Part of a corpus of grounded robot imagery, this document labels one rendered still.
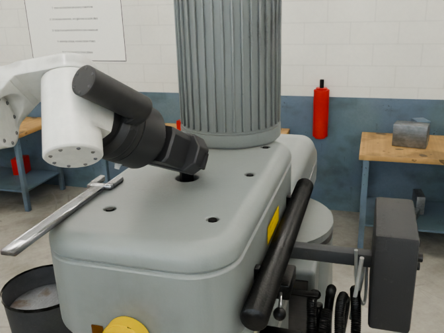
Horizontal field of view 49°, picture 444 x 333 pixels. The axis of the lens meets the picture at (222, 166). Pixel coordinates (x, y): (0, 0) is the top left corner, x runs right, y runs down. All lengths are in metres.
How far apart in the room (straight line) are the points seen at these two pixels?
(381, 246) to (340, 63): 4.02
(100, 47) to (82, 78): 5.13
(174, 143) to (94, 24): 5.05
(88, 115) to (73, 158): 0.05
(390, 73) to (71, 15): 3.40
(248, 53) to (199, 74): 0.10
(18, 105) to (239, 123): 0.41
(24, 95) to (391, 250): 0.69
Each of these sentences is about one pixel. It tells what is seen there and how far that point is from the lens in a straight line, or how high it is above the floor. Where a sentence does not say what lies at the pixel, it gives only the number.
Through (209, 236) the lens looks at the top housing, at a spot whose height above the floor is 1.89.
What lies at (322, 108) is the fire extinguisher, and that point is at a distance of 4.85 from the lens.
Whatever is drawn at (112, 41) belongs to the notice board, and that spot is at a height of 1.73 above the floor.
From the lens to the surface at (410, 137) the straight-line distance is 4.50.
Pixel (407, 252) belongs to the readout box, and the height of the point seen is 1.70.
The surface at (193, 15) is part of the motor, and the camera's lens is 0.88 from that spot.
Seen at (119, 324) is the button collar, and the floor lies 1.79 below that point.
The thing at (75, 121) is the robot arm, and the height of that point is 2.03.
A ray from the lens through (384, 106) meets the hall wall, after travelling 4.97.
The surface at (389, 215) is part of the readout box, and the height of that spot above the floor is 1.72.
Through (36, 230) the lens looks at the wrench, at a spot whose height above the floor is 1.90.
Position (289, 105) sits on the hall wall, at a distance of 5.03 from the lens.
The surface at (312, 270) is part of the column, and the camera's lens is 1.23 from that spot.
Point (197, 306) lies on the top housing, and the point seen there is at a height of 1.82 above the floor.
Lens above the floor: 2.15
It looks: 19 degrees down
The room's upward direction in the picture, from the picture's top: 2 degrees counter-clockwise
